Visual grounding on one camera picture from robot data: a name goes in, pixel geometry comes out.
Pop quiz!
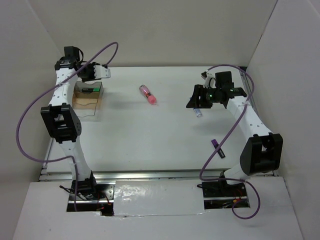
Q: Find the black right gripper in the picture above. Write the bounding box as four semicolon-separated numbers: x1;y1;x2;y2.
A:
186;84;221;109

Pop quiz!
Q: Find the green black highlighter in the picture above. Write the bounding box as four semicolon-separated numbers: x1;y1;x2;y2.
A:
81;87;100;93

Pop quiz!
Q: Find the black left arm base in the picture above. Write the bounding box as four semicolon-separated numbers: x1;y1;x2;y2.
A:
59;176;115;205

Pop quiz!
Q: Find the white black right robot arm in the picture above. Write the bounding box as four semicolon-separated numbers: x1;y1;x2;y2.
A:
186;71;283;196

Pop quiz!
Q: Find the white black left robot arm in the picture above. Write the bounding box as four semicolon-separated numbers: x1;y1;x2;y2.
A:
40;46;99;200

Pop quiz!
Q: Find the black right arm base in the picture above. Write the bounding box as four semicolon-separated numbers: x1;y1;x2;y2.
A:
196;180;247;199

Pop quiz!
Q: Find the blue cap spray bottle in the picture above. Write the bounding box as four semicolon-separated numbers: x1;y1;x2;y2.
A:
193;108;203;118

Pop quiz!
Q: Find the smoky grey plastic tray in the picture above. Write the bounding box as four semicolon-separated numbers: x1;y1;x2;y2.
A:
73;81;104;99

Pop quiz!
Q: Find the amber plastic tray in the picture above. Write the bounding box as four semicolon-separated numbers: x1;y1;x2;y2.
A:
72;91;103;110

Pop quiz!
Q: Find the pink glue bottle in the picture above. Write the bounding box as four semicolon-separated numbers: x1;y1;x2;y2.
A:
139;84;157;105

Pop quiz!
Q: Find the clear plastic tray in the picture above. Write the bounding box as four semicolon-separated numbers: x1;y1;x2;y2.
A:
74;109;99;122

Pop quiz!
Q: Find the purple black highlighter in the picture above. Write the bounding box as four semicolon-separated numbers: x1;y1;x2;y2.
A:
211;139;226;159

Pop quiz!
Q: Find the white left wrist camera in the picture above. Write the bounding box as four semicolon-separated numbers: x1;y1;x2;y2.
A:
93;65;111;80

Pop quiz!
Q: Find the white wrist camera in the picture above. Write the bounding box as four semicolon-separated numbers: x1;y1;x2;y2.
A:
93;65;111;80
200;71;216;89

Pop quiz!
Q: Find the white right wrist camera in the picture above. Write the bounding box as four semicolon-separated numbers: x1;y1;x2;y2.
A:
200;71;216;89

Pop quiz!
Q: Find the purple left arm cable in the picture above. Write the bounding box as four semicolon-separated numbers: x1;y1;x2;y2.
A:
15;41;120;211

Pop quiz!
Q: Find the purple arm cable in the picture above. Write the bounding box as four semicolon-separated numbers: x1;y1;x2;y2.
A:
199;64;261;220
15;41;120;211

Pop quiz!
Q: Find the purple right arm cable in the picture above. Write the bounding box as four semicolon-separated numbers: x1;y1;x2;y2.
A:
199;64;261;220

